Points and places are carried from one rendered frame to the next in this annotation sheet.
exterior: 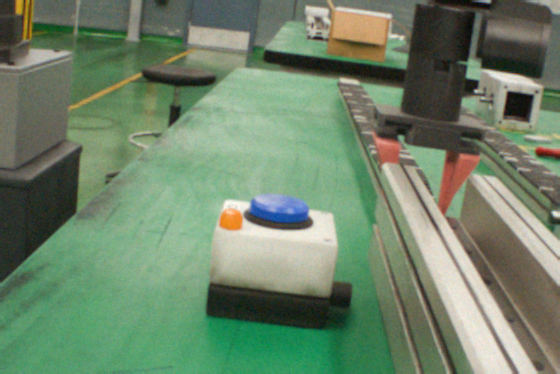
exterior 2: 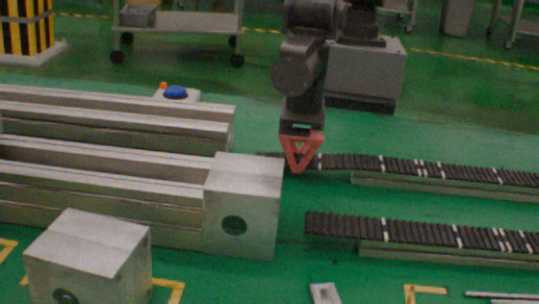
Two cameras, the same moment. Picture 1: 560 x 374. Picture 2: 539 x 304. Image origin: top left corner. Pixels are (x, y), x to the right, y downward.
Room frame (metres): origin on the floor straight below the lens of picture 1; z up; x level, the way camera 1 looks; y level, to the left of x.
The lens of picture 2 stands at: (0.76, -0.92, 1.21)
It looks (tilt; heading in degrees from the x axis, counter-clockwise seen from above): 27 degrees down; 92
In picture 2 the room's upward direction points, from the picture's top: 5 degrees clockwise
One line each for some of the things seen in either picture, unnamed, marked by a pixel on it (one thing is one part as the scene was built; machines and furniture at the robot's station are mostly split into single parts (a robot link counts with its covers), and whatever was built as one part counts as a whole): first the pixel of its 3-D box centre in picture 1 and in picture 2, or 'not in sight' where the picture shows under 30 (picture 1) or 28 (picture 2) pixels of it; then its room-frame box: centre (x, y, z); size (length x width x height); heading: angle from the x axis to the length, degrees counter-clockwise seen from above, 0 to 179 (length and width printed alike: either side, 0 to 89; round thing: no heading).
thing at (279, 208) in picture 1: (278, 214); (175, 92); (0.55, -0.01, 0.84); 0.04 x 0.04 x 0.02
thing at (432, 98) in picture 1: (432, 96); (304, 96); (0.78, -0.14, 0.91); 0.10 x 0.07 x 0.07; 90
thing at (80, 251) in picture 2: not in sight; (97, 268); (0.57, -0.49, 0.83); 0.11 x 0.10 x 0.10; 82
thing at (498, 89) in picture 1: (505, 102); not in sight; (1.65, -0.45, 0.83); 0.11 x 0.10 x 0.10; 91
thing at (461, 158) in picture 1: (433, 171); (299, 142); (0.78, -0.15, 0.84); 0.07 x 0.07 x 0.09; 0
